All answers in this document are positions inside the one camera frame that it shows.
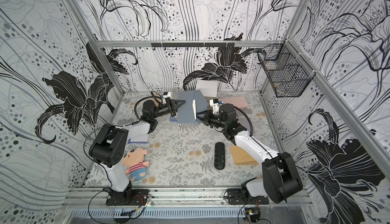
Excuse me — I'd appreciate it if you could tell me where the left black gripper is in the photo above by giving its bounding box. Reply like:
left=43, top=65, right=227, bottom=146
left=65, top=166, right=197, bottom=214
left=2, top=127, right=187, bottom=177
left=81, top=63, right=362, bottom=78
left=150, top=97, right=184, bottom=118

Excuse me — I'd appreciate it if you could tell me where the dark grey envelope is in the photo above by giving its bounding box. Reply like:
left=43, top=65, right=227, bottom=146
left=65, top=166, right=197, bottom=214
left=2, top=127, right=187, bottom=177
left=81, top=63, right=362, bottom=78
left=177, top=90, right=208, bottom=124

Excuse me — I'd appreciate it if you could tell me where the pink envelope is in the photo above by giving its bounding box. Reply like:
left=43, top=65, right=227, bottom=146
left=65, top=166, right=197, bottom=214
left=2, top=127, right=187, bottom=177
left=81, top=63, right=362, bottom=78
left=218, top=96, right=248, bottom=108

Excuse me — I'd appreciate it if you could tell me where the tan kraft envelope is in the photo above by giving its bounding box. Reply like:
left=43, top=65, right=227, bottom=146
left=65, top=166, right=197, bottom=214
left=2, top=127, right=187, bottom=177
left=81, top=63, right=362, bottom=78
left=230, top=145, right=259, bottom=166

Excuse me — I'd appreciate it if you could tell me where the cream letter paper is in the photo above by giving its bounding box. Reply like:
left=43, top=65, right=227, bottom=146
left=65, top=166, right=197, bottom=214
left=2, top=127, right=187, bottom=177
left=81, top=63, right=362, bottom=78
left=151, top=97, right=163, bottom=106

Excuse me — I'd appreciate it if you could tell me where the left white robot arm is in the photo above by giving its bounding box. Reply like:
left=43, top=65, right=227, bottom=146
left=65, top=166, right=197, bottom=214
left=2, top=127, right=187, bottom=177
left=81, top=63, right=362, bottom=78
left=88, top=92, right=186, bottom=195

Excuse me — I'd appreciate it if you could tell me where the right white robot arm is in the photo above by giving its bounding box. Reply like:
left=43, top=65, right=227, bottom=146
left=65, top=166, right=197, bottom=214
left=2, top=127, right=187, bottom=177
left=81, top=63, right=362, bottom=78
left=196, top=102, right=303, bottom=203

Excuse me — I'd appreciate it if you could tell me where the white mini drawer box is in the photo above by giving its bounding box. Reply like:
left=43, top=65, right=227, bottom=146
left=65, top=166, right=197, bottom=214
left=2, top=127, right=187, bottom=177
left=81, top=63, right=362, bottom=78
left=196, top=80, right=218, bottom=98

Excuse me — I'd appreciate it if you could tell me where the black remote control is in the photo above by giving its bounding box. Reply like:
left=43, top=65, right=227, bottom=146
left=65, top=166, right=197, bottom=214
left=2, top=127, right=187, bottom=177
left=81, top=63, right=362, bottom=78
left=214, top=142, right=225, bottom=170

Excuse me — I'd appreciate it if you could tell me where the pig plush toy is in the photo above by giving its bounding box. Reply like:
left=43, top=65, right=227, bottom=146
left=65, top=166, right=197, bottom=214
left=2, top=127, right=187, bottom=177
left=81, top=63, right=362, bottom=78
left=122, top=148, right=150, bottom=182

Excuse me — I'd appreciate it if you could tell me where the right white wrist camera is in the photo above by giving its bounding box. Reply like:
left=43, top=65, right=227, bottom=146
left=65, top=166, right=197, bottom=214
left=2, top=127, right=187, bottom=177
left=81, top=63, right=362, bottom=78
left=209, top=99, right=223, bottom=114

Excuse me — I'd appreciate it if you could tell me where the black wall bar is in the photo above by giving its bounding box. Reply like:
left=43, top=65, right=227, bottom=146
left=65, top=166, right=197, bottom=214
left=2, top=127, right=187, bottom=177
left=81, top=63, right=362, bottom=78
left=151, top=42, right=236, bottom=47

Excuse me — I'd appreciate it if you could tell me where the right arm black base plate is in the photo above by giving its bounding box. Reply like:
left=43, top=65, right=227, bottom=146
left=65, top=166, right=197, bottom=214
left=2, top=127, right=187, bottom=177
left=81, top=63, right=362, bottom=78
left=224, top=178, right=269, bottom=205

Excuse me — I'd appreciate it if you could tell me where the black wire basket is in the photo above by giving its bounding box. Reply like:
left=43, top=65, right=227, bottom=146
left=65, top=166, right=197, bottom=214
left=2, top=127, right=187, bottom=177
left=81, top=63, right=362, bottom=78
left=257, top=43, right=311, bottom=98

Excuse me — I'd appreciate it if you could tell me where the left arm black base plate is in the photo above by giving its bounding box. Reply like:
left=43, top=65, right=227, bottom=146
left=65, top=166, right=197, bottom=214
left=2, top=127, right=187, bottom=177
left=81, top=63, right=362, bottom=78
left=106, top=189, right=149, bottom=206

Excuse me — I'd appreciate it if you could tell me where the white slotted cable duct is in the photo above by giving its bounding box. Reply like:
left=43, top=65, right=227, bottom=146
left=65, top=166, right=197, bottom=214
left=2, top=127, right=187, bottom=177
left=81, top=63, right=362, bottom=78
left=70, top=207, right=245, bottom=219

